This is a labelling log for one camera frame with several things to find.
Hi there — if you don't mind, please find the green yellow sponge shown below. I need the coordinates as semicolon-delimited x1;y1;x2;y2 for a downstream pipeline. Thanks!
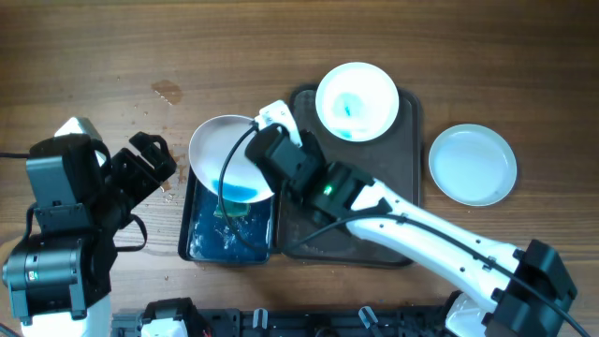
213;200;251;218

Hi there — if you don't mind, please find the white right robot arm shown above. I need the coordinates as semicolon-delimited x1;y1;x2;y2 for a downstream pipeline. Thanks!
244;124;587;336

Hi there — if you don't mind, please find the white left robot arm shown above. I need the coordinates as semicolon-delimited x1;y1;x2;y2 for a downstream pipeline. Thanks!
2;117;176;336

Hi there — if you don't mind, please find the black water tray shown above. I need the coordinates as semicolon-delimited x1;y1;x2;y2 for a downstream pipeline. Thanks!
178;171;279;265

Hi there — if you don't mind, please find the dark brown serving tray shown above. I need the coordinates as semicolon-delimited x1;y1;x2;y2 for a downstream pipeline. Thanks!
276;85;421;268

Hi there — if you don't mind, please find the white plate blue stain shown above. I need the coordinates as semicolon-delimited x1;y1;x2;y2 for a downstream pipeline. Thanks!
314;62;400;142

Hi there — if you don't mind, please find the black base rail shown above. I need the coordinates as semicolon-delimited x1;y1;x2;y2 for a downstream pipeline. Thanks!
110;298;450;337

